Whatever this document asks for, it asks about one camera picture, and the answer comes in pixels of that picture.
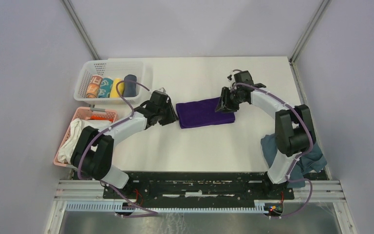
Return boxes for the purple towel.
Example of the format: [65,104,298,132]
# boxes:
[175,97,235,129]

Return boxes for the left corner metal rail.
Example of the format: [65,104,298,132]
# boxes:
[60,0,101,60]

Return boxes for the aluminium frame rails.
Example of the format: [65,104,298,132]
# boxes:
[44,180,357,234]

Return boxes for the orange patterned rolled towel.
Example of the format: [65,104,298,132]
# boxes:
[85,75,103,98]

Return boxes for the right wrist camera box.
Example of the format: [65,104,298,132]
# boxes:
[227,75,235,89]

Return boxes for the white plastic basket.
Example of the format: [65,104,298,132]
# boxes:
[74,59,152,105]

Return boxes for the yellow rolled towel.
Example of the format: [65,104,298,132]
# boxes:
[109,78,125,98]

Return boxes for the teal blue towel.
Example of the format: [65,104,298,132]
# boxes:
[261,135,327,180]

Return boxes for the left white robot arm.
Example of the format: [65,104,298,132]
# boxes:
[70,90,178,198]

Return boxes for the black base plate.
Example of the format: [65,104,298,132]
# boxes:
[120,171,295,210]

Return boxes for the orange item in basket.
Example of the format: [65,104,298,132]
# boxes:
[87,116,114,122]

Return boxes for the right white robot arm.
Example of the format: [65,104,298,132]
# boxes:
[215,69,316,199]

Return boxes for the white cloth in basket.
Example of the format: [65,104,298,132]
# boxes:
[56,118,111,164]

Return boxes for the teal patterned rolled towel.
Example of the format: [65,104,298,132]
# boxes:
[97,78,113,98]

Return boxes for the right corner metal rail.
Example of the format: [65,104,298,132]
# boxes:
[288,0,332,66]

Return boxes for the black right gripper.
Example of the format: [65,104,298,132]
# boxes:
[214,86,245,113]

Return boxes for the pink plastic basket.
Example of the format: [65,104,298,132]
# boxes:
[53,107,118,169]

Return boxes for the dark grey towel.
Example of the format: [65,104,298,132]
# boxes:
[123,74,137,98]

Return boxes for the corner metal rail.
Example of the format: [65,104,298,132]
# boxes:
[60,0,101,60]
[288,0,332,66]

